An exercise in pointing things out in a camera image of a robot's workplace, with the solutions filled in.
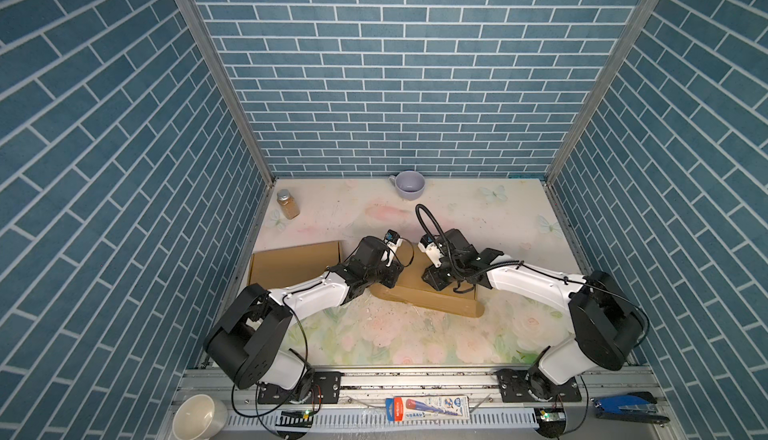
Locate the brown cardboard box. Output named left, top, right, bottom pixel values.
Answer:
left=248, top=241, right=342, bottom=290
left=369, top=249, right=485, bottom=318

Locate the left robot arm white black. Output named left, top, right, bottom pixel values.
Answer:
left=203, top=230, right=405, bottom=399

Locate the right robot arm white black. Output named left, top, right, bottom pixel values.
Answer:
left=418, top=229, right=649, bottom=397

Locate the lavender ceramic mug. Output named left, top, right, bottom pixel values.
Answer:
left=389, top=170, right=426, bottom=201

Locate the glass spice jar silver lid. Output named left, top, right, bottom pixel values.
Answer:
left=276, top=189, right=300, bottom=220

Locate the blue red white packet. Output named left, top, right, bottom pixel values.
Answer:
left=385, top=396, right=470, bottom=422

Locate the white ceramic bowl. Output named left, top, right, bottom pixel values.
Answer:
left=172, top=394, right=229, bottom=440

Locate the blue black stapler tool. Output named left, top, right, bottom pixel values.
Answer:
left=593, top=391, right=670, bottom=425

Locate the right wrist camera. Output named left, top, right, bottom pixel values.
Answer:
left=418, top=234, right=448, bottom=268

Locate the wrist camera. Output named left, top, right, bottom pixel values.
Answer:
left=383, top=230, right=403, bottom=267
left=418, top=234, right=448, bottom=268

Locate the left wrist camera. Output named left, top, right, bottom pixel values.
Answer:
left=383, top=230, right=403, bottom=267

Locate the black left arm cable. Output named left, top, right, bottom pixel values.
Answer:
left=230, top=235, right=416, bottom=438

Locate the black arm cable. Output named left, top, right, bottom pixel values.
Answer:
left=230, top=235, right=416, bottom=438
left=415, top=202, right=652, bottom=435

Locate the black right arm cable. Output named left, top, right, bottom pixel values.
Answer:
left=415, top=202, right=652, bottom=435

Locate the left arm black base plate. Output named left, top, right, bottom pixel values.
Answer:
left=257, top=371, right=342, bottom=405

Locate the aluminium front rail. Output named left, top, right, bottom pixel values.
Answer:
left=158, top=365, right=684, bottom=439

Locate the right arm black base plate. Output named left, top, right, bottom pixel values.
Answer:
left=494, top=368, right=582, bottom=403

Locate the aluminium corner post left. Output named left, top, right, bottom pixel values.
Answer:
left=174, top=0, right=275, bottom=188

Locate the aluminium corner post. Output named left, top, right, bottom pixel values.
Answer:
left=174, top=0, right=275, bottom=188
left=543, top=0, right=660, bottom=189

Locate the aluminium corner post right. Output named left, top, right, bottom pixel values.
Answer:
left=543, top=0, right=660, bottom=189

